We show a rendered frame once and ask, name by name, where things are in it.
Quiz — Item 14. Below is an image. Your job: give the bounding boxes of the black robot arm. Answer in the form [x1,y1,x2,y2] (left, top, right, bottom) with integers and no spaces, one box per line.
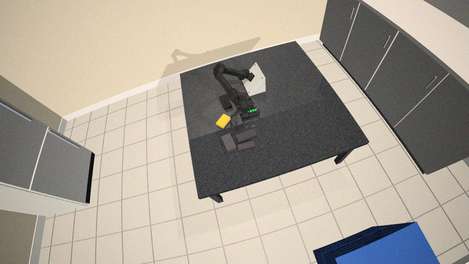
[213,63,255,112]

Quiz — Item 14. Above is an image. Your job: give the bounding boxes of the yellow rectangular block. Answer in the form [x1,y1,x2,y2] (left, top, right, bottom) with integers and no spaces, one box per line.
[216,114,231,128]

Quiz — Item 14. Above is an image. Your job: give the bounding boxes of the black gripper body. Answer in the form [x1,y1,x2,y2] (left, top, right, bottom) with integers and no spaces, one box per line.
[240,111,250,119]

